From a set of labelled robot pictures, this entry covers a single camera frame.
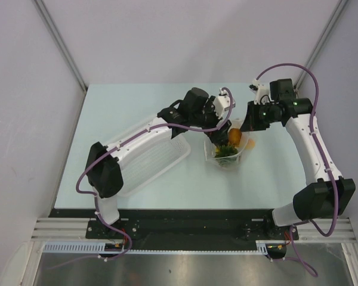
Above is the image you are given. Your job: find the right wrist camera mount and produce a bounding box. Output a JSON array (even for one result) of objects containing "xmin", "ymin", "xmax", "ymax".
[{"xmin": 249, "ymin": 79, "xmax": 270, "ymax": 105}]

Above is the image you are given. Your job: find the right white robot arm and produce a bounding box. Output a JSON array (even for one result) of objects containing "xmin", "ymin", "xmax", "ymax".
[{"xmin": 240, "ymin": 79, "xmax": 356, "ymax": 239}]

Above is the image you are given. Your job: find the white plastic basket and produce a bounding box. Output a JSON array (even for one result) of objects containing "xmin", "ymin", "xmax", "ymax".
[{"xmin": 103, "ymin": 115, "xmax": 191, "ymax": 197}]

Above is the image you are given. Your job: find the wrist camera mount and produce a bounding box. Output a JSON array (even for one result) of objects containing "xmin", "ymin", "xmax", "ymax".
[
  {"xmin": 213, "ymin": 88, "xmax": 236, "ymax": 119},
  {"xmin": 249, "ymin": 79, "xmax": 270, "ymax": 105}
]

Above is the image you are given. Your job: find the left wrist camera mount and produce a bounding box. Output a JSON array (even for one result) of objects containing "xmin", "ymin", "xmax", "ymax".
[{"xmin": 213, "ymin": 88, "xmax": 236, "ymax": 119}]

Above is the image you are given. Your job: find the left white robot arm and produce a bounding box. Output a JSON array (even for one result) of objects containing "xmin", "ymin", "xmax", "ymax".
[{"xmin": 85, "ymin": 87, "xmax": 235, "ymax": 238}]

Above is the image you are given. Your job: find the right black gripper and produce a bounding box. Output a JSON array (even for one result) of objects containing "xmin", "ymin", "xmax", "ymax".
[{"xmin": 240, "ymin": 100, "xmax": 280, "ymax": 132}]

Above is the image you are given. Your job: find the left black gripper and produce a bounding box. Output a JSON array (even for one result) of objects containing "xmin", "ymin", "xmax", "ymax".
[{"xmin": 190, "ymin": 97, "xmax": 231, "ymax": 143}]

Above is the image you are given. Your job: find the left aluminium frame post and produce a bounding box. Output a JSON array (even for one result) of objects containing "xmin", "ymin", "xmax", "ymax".
[{"xmin": 32, "ymin": 0, "xmax": 88, "ymax": 94}]

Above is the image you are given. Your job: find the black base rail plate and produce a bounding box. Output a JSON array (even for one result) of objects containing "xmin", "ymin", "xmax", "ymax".
[{"xmin": 49, "ymin": 209, "xmax": 300, "ymax": 251}]

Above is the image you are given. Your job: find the brown kiwi toy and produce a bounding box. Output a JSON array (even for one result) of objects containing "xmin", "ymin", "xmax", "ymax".
[{"xmin": 228, "ymin": 128, "xmax": 242, "ymax": 147}]

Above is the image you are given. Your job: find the white cable duct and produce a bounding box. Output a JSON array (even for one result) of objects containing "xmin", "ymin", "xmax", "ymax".
[{"xmin": 43, "ymin": 240, "xmax": 287, "ymax": 257}]

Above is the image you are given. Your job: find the aluminium frame post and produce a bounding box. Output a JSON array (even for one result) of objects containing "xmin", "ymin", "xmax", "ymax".
[
  {"xmin": 32, "ymin": 0, "xmax": 88, "ymax": 94},
  {"xmin": 294, "ymin": 0, "xmax": 350, "ymax": 90}
]

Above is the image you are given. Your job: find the clear zip top bag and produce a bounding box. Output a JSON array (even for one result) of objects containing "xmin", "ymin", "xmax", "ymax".
[{"xmin": 203, "ymin": 119, "xmax": 257, "ymax": 170}]

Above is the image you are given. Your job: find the right aluminium frame post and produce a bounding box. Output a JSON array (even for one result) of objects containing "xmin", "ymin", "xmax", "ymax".
[{"xmin": 294, "ymin": 0, "xmax": 350, "ymax": 90}]

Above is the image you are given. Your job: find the toy pineapple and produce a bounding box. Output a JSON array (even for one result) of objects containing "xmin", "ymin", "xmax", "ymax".
[{"xmin": 214, "ymin": 145, "xmax": 238, "ymax": 166}]

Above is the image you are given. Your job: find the orange papaya slice toy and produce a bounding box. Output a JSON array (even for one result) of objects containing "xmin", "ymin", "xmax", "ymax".
[{"xmin": 244, "ymin": 138, "xmax": 255, "ymax": 150}]

